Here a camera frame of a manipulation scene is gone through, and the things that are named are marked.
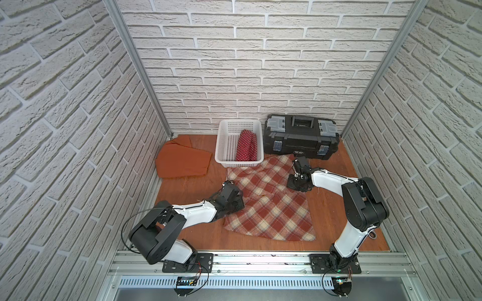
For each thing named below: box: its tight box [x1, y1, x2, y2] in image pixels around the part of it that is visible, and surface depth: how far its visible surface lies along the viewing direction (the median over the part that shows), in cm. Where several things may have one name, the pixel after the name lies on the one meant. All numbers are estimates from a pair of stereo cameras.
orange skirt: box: [155, 134, 213, 179], surface depth 109 cm
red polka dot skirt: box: [235, 129, 258, 162], surface depth 109 cm
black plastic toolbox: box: [263, 114, 341, 160], surface depth 102 cm
